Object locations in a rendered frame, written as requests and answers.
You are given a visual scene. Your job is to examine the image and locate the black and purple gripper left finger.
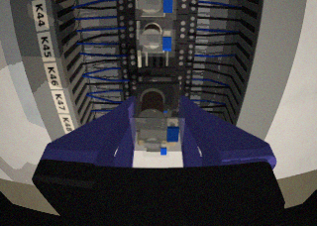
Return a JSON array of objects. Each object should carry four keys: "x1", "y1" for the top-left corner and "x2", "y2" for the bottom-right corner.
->
[{"x1": 40, "y1": 96, "x2": 135, "y2": 168}]

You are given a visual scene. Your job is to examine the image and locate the grey flat mounting plate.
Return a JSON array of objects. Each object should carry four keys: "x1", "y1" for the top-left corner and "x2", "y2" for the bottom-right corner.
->
[{"x1": 78, "y1": 0, "x2": 238, "y2": 152}]

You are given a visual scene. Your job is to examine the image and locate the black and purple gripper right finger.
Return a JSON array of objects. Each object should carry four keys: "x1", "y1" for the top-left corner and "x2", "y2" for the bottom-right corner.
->
[{"x1": 181, "y1": 95, "x2": 276, "y2": 170}]

